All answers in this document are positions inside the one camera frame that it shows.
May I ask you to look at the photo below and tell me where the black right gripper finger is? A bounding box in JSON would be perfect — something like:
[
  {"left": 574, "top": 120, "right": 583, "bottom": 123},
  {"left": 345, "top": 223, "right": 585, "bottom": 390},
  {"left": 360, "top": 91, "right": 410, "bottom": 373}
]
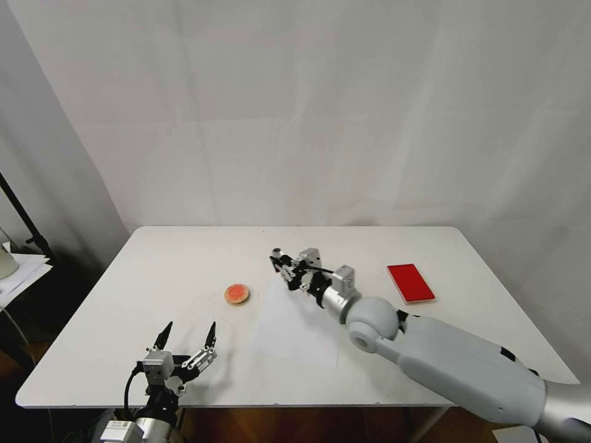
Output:
[
  {"left": 269, "top": 252, "right": 308, "bottom": 277},
  {"left": 276, "top": 265, "right": 307, "bottom": 292}
]

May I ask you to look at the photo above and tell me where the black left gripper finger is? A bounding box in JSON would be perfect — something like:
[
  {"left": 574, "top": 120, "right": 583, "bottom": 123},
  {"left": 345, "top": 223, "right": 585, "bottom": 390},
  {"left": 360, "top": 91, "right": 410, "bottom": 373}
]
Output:
[
  {"left": 181, "top": 321, "right": 219, "bottom": 373},
  {"left": 147, "top": 321, "right": 174, "bottom": 354}
]

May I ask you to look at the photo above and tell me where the round wooden red ink pad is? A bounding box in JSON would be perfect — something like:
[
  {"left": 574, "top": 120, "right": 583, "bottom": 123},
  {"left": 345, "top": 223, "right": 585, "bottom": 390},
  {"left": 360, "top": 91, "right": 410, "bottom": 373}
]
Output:
[{"left": 224, "top": 283, "right": 254, "bottom": 308}]

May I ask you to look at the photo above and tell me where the rectangular red ink pad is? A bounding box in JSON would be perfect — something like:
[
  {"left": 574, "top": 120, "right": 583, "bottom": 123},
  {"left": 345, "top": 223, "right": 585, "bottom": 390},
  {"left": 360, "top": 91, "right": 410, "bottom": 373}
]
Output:
[{"left": 385, "top": 263, "right": 437, "bottom": 306}]

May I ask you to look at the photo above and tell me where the white backdrop cloth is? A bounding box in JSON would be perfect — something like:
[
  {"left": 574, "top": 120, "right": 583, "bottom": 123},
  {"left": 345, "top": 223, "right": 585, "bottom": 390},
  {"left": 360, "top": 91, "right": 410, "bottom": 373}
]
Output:
[{"left": 0, "top": 0, "right": 591, "bottom": 243}]

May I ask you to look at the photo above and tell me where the stack of white papers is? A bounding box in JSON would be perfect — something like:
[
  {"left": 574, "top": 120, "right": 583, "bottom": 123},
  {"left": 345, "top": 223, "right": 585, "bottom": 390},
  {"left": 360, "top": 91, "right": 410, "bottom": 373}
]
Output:
[{"left": 0, "top": 252, "right": 52, "bottom": 309}]

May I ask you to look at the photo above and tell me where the pale rounded container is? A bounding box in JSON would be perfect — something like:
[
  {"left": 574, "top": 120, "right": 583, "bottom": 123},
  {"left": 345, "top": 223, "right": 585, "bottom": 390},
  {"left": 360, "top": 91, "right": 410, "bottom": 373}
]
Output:
[{"left": 0, "top": 228, "right": 19, "bottom": 281}]

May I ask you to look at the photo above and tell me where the white table leg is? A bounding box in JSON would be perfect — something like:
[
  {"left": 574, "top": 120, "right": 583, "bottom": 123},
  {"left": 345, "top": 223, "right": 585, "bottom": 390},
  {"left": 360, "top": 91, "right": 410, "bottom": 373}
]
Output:
[{"left": 409, "top": 405, "right": 457, "bottom": 443}]

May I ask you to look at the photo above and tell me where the black stand pole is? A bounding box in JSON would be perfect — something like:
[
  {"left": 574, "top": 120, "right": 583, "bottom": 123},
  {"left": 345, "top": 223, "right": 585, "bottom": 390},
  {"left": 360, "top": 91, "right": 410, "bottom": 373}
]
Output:
[{"left": 0, "top": 171, "right": 58, "bottom": 268}]

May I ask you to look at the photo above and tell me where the thick black wrist cable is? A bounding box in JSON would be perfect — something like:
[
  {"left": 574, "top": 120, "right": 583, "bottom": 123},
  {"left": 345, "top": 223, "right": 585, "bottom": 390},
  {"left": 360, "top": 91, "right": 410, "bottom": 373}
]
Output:
[{"left": 123, "top": 363, "right": 145, "bottom": 416}]

